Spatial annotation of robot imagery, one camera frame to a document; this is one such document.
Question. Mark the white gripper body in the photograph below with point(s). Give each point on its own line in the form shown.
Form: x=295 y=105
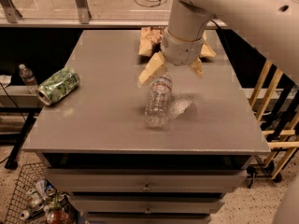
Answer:
x=181 y=50

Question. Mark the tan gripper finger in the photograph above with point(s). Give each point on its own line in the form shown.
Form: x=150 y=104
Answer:
x=197 y=67
x=153 y=70

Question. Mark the clear plastic water bottle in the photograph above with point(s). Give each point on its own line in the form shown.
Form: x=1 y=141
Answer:
x=160 y=92

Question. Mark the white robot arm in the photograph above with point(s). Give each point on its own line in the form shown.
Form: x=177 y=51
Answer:
x=271 y=26

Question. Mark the small bottle on shelf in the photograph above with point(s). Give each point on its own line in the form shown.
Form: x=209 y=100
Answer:
x=28 y=78

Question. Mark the yellow brown snack bag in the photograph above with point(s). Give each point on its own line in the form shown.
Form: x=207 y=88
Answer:
x=151 y=37

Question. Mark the green crushed soda can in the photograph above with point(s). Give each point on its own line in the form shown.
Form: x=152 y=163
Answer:
x=59 y=85

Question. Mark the grey drawer cabinet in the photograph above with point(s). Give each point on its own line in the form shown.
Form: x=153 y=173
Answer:
x=97 y=148

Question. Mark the black side table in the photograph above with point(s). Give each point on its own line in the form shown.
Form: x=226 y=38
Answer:
x=16 y=140

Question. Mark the metal railing frame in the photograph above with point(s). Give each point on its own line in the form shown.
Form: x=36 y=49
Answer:
x=84 y=13

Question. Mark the wire basket with trash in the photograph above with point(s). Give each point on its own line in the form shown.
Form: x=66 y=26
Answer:
x=36 y=201

